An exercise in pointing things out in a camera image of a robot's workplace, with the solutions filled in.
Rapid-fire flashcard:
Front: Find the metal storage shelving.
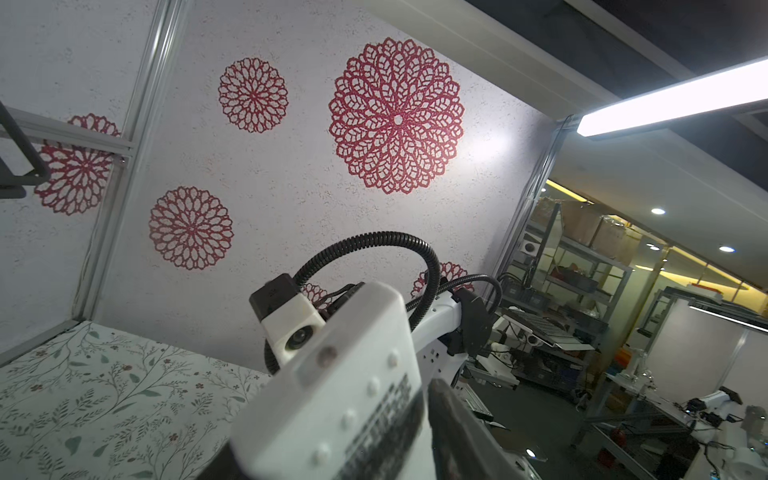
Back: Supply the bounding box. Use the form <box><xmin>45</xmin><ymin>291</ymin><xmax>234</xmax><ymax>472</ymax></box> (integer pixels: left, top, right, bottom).
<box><xmin>500</xmin><ymin>197</ymin><xmax>636</xmax><ymax>394</ymax></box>

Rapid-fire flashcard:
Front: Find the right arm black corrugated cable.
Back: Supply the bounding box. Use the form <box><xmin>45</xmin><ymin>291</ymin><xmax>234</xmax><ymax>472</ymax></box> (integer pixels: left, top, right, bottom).
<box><xmin>263</xmin><ymin>230</ymin><xmax>443</xmax><ymax>376</ymax></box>

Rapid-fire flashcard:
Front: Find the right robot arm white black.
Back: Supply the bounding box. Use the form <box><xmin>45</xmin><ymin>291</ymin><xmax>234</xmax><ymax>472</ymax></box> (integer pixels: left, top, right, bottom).
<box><xmin>412</xmin><ymin>289</ymin><xmax>498</xmax><ymax>390</ymax></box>

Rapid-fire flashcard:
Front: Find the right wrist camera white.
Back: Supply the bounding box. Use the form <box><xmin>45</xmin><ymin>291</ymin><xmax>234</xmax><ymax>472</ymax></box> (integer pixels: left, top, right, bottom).
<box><xmin>249</xmin><ymin>273</ymin><xmax>326</xmax><ymax>375</ymax></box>

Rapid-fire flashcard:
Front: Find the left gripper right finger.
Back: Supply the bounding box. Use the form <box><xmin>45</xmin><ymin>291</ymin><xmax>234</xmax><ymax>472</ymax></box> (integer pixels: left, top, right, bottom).
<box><xmin>427</xmin><ymin>379</ymin><xmax>528</xmax><ymax>480</ymax></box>

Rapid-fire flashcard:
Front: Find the ceiling tube light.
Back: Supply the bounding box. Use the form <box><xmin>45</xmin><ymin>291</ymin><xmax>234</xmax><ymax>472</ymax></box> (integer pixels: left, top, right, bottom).
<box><xmin>576</xmin><ymin>58</ymin><xmax>767</xmax><ymax>138</ymax></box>

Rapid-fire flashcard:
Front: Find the white remote control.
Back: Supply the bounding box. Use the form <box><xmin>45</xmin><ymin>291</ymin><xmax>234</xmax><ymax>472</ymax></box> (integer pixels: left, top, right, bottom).
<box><xmin>229</xmin><ymin>282</ymin><xmax>436</xmax><ymax>479</ymax></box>

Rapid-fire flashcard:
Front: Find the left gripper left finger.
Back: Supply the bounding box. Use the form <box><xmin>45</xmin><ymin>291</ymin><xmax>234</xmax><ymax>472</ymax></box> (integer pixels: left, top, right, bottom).
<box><xmin>196</xmin><ymin>443</ymin><xmax>249</xmax><ymax>480</ymax></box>

